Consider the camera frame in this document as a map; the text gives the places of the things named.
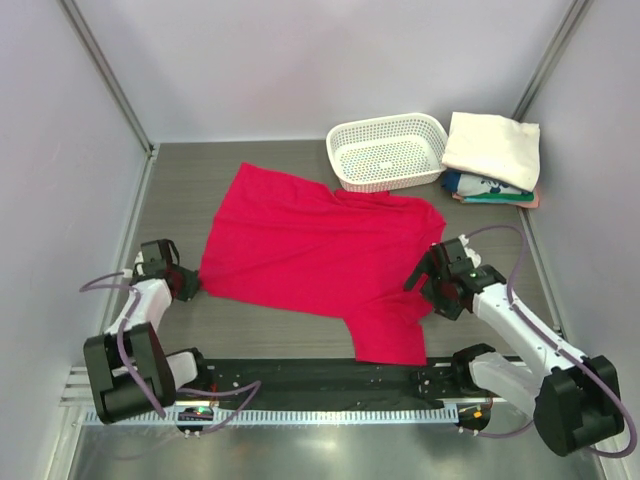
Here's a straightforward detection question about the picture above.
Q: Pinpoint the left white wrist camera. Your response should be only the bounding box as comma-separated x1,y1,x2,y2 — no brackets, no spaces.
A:
122,250,144,279

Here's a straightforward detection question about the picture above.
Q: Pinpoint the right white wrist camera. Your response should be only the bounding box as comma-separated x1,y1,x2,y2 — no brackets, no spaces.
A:
458,234,482,268

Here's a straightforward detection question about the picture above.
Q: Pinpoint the white plastic basket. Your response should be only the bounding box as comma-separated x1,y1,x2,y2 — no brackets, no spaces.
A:
326,113,448,193

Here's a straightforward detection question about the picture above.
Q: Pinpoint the white slotted cable duct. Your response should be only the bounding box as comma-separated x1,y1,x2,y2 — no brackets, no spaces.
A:
82,407,459,426

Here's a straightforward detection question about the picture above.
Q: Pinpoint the folded pink t-shirt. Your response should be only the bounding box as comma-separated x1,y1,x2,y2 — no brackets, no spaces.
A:
452,192,540,209

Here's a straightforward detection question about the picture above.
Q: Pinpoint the red t-shirt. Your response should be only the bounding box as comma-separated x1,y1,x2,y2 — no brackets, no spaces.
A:
199,163,446,366

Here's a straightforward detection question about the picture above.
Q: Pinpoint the aluminium rail profile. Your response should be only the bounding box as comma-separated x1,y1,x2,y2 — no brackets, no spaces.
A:
59,366,94,407

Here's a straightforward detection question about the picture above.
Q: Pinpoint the folded green t-shirt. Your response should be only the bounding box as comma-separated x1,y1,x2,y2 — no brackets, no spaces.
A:
461,192,536,204

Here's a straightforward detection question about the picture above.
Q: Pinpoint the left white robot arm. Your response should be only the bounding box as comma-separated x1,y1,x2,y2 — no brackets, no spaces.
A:
80,239,212,424

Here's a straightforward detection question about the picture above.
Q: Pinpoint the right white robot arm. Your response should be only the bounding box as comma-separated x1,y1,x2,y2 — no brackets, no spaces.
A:
404,236,632,456

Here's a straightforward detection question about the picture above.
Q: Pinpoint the folded cream t-shirt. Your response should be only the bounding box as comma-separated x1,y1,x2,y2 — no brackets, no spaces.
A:
442,111,541,192

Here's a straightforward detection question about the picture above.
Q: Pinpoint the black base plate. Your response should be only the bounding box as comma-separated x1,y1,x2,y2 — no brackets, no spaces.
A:
204,357,495,402

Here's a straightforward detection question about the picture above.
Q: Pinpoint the folded blue white t-shirt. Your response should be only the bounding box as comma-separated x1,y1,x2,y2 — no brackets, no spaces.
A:
441,171,530,197

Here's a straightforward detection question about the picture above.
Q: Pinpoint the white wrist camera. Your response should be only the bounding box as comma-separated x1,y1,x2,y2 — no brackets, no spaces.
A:
458,234,482,268
122,250,144,279

